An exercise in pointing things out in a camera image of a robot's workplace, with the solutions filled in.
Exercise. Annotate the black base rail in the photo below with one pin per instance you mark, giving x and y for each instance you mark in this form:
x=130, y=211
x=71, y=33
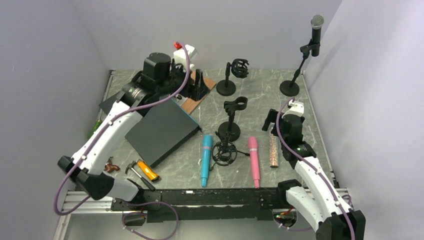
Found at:
x=207, y=204

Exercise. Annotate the black tripod shock-mount stand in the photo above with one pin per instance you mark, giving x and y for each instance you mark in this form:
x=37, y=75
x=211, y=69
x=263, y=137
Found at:
x=224, y=152

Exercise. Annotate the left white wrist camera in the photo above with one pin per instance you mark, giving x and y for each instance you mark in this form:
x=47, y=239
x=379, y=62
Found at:
x=184, y=58

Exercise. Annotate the orange utility knife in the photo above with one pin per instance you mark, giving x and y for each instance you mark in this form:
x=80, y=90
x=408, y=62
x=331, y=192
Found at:
x=146, y=169

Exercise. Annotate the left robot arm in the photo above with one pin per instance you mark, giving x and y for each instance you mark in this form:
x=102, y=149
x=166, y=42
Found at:
x=161, y=78

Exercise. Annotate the black microphone silver grille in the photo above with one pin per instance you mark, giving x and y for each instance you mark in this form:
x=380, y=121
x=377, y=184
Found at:
x=316, y=22

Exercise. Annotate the dark grey rack unit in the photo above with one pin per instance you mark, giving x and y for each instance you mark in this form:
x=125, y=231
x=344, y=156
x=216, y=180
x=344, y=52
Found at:
x=164, y=129

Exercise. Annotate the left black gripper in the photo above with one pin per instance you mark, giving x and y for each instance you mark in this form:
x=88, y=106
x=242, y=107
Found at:
x=195, y=91

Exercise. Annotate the blue microphone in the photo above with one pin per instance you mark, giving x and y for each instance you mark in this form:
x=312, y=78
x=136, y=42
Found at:
x=205, y=163

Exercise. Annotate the round-base stand black mic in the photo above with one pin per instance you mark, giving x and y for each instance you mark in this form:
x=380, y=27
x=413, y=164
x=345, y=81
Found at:
x=291, y=88

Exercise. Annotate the glitter microphone silver grille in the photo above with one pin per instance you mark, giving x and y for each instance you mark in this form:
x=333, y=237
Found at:
x=273, y=148

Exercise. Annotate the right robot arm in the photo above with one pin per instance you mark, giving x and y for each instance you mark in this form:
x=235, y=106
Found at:
x=326, y=211

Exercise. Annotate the small black hammer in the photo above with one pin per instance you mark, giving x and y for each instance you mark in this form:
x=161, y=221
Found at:
x=131, y=166

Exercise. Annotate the green valve fitting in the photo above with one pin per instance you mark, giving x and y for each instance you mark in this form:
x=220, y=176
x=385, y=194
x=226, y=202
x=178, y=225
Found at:
x=95, y=127

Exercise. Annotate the round-base stand with shock mount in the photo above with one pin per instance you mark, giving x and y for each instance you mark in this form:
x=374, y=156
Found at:
x=239, y=68

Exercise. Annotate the wooden board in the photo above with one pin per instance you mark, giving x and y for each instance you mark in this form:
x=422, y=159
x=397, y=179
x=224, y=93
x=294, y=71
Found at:
x=190, y=105

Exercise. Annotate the round-base stand glitter mic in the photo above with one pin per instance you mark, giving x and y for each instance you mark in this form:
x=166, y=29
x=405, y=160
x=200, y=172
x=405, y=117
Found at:
x=229, y=130

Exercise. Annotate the pink microphone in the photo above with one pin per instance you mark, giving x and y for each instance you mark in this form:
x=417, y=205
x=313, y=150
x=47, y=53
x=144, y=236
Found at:
x=254, y=161

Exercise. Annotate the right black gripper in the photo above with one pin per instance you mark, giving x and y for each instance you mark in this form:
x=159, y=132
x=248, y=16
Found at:
x=272, y=117

